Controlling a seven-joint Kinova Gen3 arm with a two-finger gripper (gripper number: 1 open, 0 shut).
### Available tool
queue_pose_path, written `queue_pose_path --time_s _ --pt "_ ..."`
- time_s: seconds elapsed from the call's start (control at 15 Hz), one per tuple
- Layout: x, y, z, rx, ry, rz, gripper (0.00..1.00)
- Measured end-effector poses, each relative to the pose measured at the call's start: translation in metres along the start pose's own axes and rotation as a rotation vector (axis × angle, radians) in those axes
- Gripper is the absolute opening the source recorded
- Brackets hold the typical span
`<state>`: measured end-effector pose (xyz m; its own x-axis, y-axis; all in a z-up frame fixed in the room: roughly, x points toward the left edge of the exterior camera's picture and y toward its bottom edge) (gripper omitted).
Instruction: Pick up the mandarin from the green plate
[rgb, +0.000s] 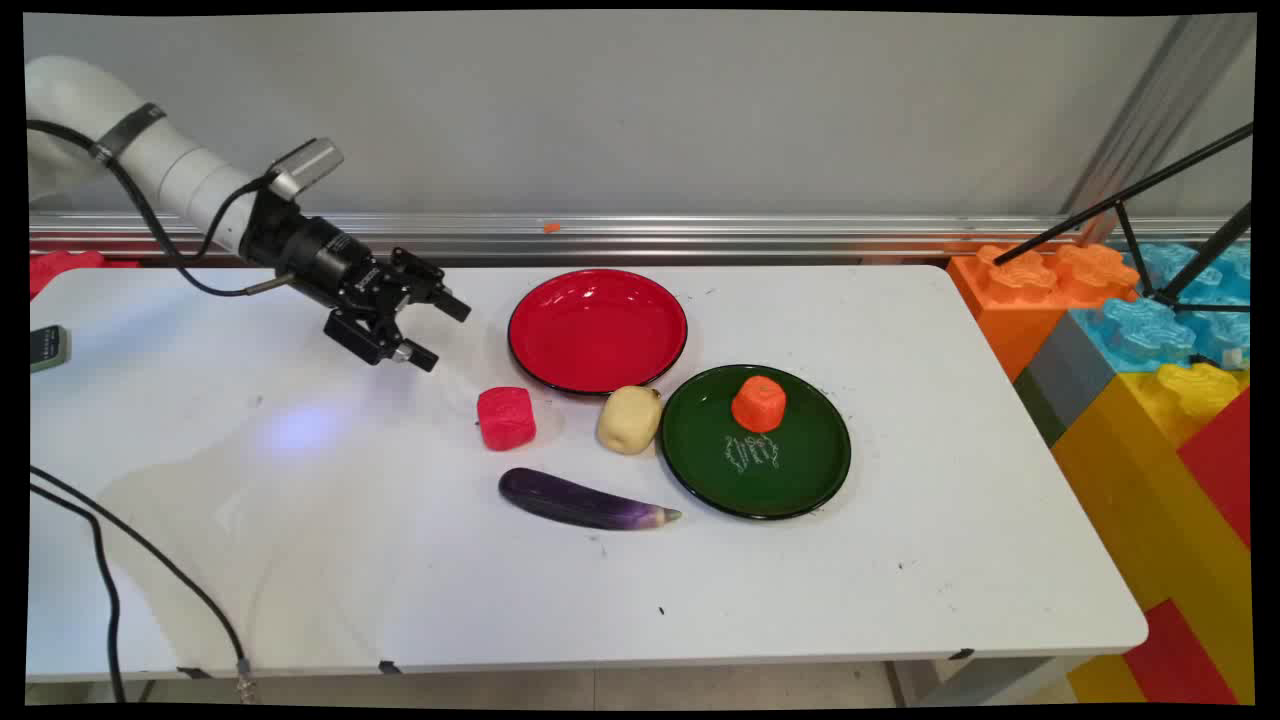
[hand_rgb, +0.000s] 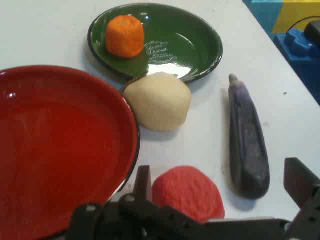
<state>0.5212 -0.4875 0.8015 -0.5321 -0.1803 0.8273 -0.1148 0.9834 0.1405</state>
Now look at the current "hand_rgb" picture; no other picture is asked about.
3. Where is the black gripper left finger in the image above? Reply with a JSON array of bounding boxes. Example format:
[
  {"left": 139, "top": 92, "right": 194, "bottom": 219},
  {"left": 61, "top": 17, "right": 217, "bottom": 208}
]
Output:
[{"left": 67, "top": 164, "right": 206, "bottom": 240}]

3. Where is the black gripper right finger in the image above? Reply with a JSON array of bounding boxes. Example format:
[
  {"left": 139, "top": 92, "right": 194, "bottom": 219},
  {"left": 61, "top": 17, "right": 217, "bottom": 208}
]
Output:
[{"left": 283, "top": 157, "right": 320, "bottom": 240}]

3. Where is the orange toy fruit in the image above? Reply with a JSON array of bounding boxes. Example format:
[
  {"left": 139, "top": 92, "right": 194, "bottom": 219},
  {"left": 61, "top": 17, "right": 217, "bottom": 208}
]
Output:
[{"left": 105, "top": 15, "right": 145, "bottom": 60}]

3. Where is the red toy strawberry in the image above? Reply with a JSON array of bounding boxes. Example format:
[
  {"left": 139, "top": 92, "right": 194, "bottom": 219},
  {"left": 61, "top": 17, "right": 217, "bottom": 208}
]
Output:
[{"left": 151, "top": 165, "right": 226, "bottom": 224}]

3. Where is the purple toy eggplant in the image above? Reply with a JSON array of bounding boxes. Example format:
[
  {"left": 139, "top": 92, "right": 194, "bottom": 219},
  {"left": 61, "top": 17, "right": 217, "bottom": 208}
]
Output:
[{"left": 227, "top": 73, "right": 271, "bottom": 200}]

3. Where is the cream toy potato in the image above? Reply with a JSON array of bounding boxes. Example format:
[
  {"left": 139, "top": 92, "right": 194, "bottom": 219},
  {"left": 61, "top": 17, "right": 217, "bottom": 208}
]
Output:
[{"left": 123, "top": 72, "right": 193, "bottom": 132}]

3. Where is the red round plate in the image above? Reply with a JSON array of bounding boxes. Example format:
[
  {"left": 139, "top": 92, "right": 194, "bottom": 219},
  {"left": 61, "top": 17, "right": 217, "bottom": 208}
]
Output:
[{"left": 0, "top": 65, "right": 141, "bottom": 240}]

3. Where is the blue plastic building block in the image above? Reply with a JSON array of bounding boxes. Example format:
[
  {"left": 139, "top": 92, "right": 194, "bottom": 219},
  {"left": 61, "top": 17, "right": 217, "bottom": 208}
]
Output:
[{"left": 243, "top": 0, "right": 320, "bottom": 106}]

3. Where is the green round plate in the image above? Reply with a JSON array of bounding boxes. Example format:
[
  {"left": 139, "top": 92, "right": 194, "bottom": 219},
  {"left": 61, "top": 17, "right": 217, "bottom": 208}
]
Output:
[{"left": 87, "top": 2, "right": 224, "bottom": 83}]

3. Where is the black rounded device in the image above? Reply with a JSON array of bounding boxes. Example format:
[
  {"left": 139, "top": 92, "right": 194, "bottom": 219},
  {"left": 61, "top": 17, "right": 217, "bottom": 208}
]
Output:
[{"left": 303, "top": 20, "right": 320, "bottom": 47}]

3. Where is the yellow plastic building block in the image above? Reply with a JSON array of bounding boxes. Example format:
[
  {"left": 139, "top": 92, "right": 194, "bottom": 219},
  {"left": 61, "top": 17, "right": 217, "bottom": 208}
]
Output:
[{"left": 271, "top": 0, "right": 320, "bottom": 35}]

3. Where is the thin black wire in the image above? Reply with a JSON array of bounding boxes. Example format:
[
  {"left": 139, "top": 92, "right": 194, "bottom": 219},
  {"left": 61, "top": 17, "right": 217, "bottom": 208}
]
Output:
[{"left": 286, "top": 15, "right": 320, "bottom": 36}]

